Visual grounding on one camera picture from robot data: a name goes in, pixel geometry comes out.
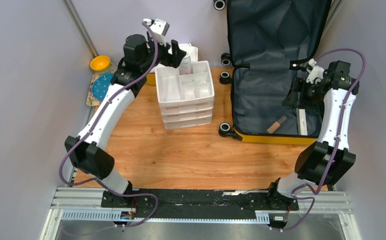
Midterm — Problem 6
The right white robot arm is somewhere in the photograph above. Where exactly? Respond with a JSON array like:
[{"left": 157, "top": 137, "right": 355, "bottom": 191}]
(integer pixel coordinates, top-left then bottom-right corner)
[{"left": 266, "top": 60, "right": 359, "bottom": 210}]

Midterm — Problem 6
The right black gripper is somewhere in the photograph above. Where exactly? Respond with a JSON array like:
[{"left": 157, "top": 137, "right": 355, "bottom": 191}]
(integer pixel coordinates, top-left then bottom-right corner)
[{"left": 282, "top": 77, "right": 323, "bottom": 110}]

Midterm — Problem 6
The aluminium frame rail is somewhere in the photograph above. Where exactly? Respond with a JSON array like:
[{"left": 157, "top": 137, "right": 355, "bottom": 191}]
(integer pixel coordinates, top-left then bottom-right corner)
[{"left": 41, "top": 173, "right": 361, "bottom": 240}]

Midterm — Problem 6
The patterned cloth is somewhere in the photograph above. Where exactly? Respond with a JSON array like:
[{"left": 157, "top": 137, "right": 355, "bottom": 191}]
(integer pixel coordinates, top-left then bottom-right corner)
[{"left": 86, "top": 63, "right": 116, "bottom": 107}]

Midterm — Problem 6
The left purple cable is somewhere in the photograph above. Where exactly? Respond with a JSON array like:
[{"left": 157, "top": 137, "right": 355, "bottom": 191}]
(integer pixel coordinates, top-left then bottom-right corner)
[{"left": 59, "top": 21, "right": 160, "bottom": 228}]

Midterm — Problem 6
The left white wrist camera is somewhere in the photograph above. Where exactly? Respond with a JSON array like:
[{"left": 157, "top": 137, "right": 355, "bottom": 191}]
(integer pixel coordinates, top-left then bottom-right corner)
[{"left": 143, "top": 18, "right": 170, "bottom": 47}]

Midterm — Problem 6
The yellow plastic basket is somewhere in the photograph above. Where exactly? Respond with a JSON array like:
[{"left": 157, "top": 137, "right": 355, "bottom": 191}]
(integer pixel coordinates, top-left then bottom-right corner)
[{"left": 146, "top": 73, "right": 156, "bottom": 86}]

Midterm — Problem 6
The yellow bowl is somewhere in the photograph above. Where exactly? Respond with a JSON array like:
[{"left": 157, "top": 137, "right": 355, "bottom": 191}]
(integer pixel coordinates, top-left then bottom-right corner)
[{"left": 90, "top": 55, "right": 112, "bottom": 74}]

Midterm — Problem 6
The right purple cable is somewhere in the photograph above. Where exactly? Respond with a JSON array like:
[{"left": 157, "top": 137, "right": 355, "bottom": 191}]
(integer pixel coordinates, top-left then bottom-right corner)
[{"left": 269, "top": 48, "right": 367, "bottom": 232}]

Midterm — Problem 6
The teal dotted plate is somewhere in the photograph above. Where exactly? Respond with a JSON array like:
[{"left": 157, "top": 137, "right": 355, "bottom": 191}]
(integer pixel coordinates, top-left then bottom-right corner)
[{"left": 91, "top": 73, "right": 113, "bottom": 102}]

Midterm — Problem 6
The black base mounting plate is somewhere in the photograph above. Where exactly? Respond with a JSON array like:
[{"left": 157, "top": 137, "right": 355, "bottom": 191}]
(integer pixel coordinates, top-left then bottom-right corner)
[{"left": 101, "top": 188, "right": 299, "bottom": 227}]

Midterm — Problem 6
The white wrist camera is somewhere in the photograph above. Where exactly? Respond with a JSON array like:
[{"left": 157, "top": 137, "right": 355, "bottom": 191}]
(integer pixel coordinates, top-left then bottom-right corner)
[
  {"left": 306, "top": 58, "right": 325, "bottom": 85},
  {"left": 143, "top": 18, "right": 170, "bottom": 47}
]

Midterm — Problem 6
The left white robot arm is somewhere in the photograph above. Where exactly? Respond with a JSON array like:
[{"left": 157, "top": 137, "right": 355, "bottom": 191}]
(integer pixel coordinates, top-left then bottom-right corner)
[{"left": 62, "top": 34, "right": 187, "bottom": 208}]

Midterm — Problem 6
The white plastic drawer organizer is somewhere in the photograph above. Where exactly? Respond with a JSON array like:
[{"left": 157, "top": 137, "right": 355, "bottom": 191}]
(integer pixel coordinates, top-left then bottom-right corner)
[{"left": 155, "top": 60, "right": 215, "bottom": 130}]

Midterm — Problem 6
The white pump lotion bottle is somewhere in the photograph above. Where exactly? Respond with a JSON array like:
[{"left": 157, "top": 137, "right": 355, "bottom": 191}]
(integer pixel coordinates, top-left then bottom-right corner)
[{"left": 178, "top": 53, "right": 193, "bottom": 75}]

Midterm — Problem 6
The white toothpaste tube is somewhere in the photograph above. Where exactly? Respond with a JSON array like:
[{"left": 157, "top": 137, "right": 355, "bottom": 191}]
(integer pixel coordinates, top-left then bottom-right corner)
[{"left": 296, "top": 108, "right": 308, "bottom": 136}]

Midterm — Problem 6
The yellow Pikachu suitcase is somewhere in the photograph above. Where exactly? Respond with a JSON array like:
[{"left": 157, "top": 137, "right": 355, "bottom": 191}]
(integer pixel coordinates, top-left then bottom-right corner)
[{"left": 218, "top": 0, "right": 332, "bottom": 145}]

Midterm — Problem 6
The white garment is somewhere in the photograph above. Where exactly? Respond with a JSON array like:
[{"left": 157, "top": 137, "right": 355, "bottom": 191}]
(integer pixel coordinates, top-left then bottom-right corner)
[{"left": 152, "top": 43, "right": 199, "bottom": 72}]

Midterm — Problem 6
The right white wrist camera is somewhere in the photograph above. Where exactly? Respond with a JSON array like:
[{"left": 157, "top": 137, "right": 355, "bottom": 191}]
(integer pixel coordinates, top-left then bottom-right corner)
[{"left": 306, "top": 58, "right": 325, "bottom": 85}]

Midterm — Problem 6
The purple cable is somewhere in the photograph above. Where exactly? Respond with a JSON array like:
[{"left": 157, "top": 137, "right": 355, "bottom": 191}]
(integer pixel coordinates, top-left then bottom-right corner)
[
  {"left": 59, "top": 21, "right": 160, "bottom": 228},
  {"left": 269, "top": 48, "right": 367, "bottom": 232}
]

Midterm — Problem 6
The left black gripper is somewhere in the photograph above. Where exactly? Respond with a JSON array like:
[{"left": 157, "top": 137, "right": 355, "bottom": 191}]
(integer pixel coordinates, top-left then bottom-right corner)
[{"left": 139, "top": 31, "right": 186, "bottom": 73}]

